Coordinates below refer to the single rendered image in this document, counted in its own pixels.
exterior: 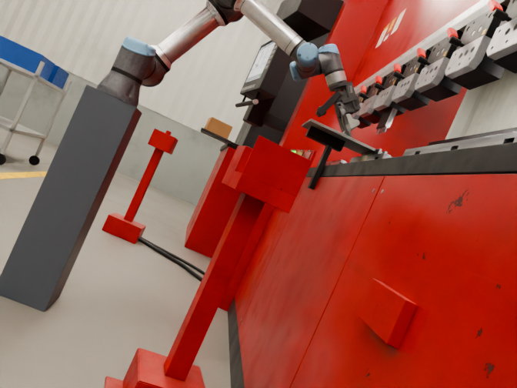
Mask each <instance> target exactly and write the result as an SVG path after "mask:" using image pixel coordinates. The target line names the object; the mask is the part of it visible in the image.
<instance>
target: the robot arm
mask: <svg viewBox="0 0 517 388"><path fill-rule="evenodd" d="M243 16H245V17H246V18H248V19H249V20H250V21H251V22H252V23H253V24H254V25H256V26H257V27H258V28H259V29H260V30H261V31H262V32H264V33H265V34H266V35H267V36H268V37H269V38H270V39H271V40H272V41H273V42H274V43H275V44H276V45H277V46H278V47H280V48H281V49H282V50H283V51H284V52H285V53H286V54H288V55H289V56H290V57H291V58H292V59H293V60H294V62H291V63H290V65H289V66H290V70H291V73H292V77H293V79H294V81H299V80H304V79H307V78H311V77H313V76H316V75H321V74H323V73H324V75H325V79H326V82H327V85H328V87H329V91H330V92H335V93H334V94H333V95H332V96H331V97H330V98H329V100H328V101H327V102H326V103H325V104H324V105H323V106H319V107H318V108H317V112H316V113H315V114H316V115H317V116H318V117H321V116H323V115H325V114H326V112H327V110H328V109H329V108H330V107H331V106H332V105H333V104H334V105H335V113H336V115H337V117H338V121H339V125H340V128H341V130H342V132H344V131H345V133H344V134H345V135H347V136H349V137H352V134H351V131H352V130H353V129H355V128H356V127H357V126H358V125H360V121H359V120H358V119H353V118H352V116H351V115H352V114H353V113H356V112H357V111H358V110H359V109H360V108H361V107H360V104H359V100H358V96H357V95H355V90H354V87H353V84H352V82H347V78H346V76H345V71H344V68H343V65H342V60H341V58H340V54H339V51H338V48H337V46H336V45H335V44H328V45H324V46H322V47H321V48H319V50H318V49H317V47H316V46H315V45H314V44H312V43H309V42H306V41H305V40H304V39H303V38H302V37H300V36H299V35H298V34H297V33H296V32H295V31H294V30H293V29H291V28H290V27H289V26H288V25H287V24H286V23H285V22H283V21H282V20H281V19H280V18H279V17H278V16H277V15H276V14H275V13H274V12H273V11H272V10H271V9H270V8H268V7H267V6H266V5H265V4H264V3H263V2H262V1H260V0H207V1H206V7H205V8H203V9H202V10H201V11H200V12H199V13H198V14H196V15H195V16H194V17H192V18H191V19H190V20H188V21H187V22H186V23H185V24H184V25H183V26H181V27H180V28H179V29H177V30H176V31H175V32H173V33H172V34H171V35H170V36H169V37H168V38H166V39H165V40H164V41H163V42H161V43H160V44H159V45H149V44H147V43H145V42H143V41H140V40H138V39H136V38H133V37H131V36H127V37H126V38H125V40H124V42H123V43H122V46H121V48H120V50H119V52H118V54H117V56H116V59H115V61H114V63H113V65H112V68H111V70H110V72H109V74H107V76H106V77H104V78H103V80H102V81H101V82H100V83H99V84H98V86H97V89H98V90H100V91H102V92H105V93H107V94H109V95H111V96H114V97H116V98H117V99H120V100H122V101H124V102H127V103H128V104H130V105H133V106H135V107H136V108H137V106H138V99H139V91H140V87H141V85H143V86H145V87H155V86H157V85H159V84H160V83H161V82H162V80H163V79H164V76H165V74H166V73H167V72H169V71H170V70H171V65H172V63H173V62H174V61H176V60H177V59H179V58H180V57H181V56H182V55H184V54H185V53H186V52H187V51H188V50H189V49H191V48H192V47H193V46H195V45H196V44H197V43H199V42H200V41H201V40H203V38H204V37H206V36H207V35H208V34H210V33H211V32H212V31H214V30H215V29H216V28H218V27H219V26H224V27H225V26H226V25H227V24H229V23H230V22H237V21H239V20H240V19H242V18H243ZM340 90H342V92H340Z"/></svg>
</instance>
